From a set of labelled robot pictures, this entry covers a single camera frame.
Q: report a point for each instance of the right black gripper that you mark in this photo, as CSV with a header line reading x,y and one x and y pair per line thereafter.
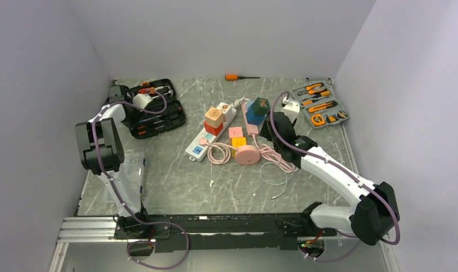
x,y
265,132

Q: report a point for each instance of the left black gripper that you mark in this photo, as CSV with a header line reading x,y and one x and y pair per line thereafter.
x,y
129,100

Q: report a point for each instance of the black plastic tool case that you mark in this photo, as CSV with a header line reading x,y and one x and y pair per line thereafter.
x,y
163,114

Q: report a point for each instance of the grey plastic tool case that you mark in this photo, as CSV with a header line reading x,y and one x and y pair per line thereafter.
x,y
339,110

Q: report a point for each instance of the pink round plug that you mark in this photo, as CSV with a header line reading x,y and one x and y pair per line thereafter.
x,y
203,141

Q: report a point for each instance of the white multicolour power strip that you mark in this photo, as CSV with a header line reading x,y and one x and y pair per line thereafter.
x,y
197,153

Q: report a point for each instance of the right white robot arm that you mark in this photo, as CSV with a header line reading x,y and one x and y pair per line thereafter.
x,y
372,215

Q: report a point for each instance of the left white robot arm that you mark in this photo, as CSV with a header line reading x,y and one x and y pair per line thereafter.
x,y
101,152

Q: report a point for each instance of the pink cube socket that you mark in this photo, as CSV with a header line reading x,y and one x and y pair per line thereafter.
x,y
235,132

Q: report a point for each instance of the yellow cube socket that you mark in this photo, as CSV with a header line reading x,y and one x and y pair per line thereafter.
x,y
236,143

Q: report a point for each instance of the dark green cube adapter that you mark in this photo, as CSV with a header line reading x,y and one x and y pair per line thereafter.
x,y
260,107

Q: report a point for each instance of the blue cube adapter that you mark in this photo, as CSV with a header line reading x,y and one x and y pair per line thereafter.
x,y
258,120

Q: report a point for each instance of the orange tape measure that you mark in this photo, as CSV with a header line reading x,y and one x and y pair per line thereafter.
x,y
317,120

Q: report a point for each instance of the orange black combination pliers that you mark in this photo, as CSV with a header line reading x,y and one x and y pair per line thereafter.
x,y
312,89

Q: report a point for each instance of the black hex key set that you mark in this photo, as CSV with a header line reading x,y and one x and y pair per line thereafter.
x,y
331,119

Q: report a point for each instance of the orange black utility knife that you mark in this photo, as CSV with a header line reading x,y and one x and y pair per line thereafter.
x,y
322,107

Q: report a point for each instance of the red cube adapter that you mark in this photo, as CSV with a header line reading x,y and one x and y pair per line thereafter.
x,y
213,130

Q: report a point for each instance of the beige cube adapter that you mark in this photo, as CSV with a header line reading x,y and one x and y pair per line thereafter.
x,y
214,117

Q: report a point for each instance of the loose orange screwdriver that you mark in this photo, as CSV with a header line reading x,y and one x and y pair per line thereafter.
x,y
235,77

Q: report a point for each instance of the clear plastic screw box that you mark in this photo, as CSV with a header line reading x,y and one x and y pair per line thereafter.
x,y
134,167

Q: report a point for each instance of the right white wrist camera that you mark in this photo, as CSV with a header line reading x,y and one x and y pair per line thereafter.
x,y
290,108

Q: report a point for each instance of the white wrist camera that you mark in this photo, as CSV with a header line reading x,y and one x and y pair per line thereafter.
x,y
290,108
143,97

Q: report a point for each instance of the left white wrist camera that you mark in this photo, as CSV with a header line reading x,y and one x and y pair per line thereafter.
x,y
143,97

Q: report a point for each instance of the orange handled screwdriver upper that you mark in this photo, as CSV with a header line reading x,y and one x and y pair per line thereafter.
x,y
316,97

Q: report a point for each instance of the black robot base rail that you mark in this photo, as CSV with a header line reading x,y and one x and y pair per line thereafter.
x,y
169,233

